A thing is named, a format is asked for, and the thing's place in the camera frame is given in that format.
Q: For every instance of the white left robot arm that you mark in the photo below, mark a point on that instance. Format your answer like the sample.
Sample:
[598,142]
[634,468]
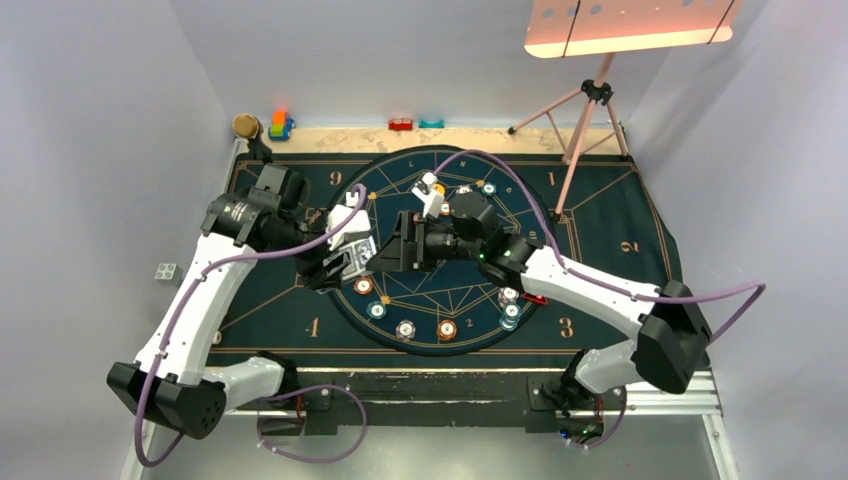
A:
[168,382]

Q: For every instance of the round blue poker mat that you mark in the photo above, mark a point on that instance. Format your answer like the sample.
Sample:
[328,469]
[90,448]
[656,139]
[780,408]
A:
[456,289]

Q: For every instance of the aluminium frame rail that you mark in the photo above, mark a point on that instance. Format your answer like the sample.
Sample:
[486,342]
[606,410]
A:
[404,423]

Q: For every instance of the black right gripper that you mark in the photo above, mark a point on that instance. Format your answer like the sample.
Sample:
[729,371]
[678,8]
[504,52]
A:
[400,255]

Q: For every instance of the pink tripod stand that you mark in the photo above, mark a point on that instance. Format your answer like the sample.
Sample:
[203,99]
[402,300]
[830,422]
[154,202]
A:
[598,95]

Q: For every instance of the red triangular dealer button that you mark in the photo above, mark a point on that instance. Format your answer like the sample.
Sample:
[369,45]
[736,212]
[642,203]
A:
[536,299]

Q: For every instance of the orange chip stack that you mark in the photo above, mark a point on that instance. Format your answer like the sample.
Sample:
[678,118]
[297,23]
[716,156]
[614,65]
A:
[447,330]

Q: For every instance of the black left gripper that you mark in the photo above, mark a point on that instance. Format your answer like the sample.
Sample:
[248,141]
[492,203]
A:
[315,274]

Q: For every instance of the teal toy block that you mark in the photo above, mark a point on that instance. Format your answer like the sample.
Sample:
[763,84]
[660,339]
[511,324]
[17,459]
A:
[431,123]

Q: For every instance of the orange poker chip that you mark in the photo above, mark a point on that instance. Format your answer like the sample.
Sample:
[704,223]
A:
[363,285]

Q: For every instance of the grey lego brick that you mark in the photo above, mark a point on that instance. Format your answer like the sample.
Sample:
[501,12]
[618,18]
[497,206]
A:
[169,273]

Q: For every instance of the blue playing card deck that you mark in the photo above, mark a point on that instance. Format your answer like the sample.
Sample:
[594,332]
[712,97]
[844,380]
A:
[361,258]

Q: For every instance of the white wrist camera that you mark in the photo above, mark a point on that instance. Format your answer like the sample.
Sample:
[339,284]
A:
[431,200]
[349,227]

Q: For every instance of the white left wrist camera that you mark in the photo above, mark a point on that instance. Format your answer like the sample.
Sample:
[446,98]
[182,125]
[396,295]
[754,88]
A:
[349,227]

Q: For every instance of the pink perforated light panel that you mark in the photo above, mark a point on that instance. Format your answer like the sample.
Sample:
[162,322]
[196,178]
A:
[559,29]

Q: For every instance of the gold round microphone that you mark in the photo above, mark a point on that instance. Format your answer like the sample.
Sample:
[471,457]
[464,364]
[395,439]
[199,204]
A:
[246,126]

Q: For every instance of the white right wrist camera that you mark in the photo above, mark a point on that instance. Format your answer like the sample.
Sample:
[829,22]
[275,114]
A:
[431,200]

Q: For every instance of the orange blue toy block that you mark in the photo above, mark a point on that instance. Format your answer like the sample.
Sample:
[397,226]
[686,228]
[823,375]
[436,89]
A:
[281,126]

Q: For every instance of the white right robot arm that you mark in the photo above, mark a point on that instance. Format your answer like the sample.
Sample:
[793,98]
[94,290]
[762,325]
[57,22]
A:
[665,338]

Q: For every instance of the red toy block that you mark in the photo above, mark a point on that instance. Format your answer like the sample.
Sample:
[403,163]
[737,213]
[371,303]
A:
[401,124]

